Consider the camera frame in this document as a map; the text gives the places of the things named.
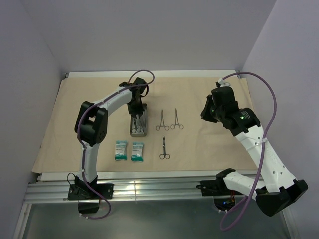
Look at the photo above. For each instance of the teal sterile packet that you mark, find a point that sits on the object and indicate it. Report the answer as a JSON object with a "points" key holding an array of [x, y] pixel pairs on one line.
{"points": [[121, 150], [137, 152]]}

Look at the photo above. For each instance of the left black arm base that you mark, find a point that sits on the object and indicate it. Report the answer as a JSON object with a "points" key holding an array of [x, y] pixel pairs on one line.
{"points": [[88, 201]]}

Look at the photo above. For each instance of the metal instrument tray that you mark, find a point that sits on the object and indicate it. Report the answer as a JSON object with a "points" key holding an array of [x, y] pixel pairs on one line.
{"points": [[146, 119]]}

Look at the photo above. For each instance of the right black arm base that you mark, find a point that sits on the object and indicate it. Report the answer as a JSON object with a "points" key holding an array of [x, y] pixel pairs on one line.
{"points": [[215, 188]]}

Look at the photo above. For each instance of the steel tweezers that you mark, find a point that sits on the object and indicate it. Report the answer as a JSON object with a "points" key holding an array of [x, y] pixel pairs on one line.
{"points": [[141, 123]]}

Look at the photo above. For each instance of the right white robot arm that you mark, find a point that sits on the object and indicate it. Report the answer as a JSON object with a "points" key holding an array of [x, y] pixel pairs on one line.
{"points": [[278, 188]]}

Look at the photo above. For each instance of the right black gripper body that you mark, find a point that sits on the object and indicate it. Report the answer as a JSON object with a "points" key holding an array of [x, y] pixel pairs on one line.
{"points": [[217, 113]]}

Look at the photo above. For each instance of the steel hemostat forceps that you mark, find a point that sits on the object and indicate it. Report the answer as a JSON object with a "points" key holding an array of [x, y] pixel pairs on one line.
{"points": [[176, 123], [162, 123]]}

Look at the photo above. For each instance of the aluminium mounting rail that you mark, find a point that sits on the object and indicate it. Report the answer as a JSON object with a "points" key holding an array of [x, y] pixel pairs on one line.
{"points": [[180, 188]]}

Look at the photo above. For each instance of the beige cloth wrap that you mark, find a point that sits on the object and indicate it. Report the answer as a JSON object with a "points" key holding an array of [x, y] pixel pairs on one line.
{"points": [[200, 145]]}

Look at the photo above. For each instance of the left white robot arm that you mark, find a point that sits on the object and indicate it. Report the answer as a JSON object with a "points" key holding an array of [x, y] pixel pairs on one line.
{"points": [[92, 123]]}

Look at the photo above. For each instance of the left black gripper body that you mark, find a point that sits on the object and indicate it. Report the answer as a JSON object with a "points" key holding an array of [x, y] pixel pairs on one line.
{"points": [[135, 107]]}

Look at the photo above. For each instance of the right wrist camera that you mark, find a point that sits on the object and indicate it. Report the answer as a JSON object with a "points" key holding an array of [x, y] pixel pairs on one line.
{"points": [[222, 83]]}

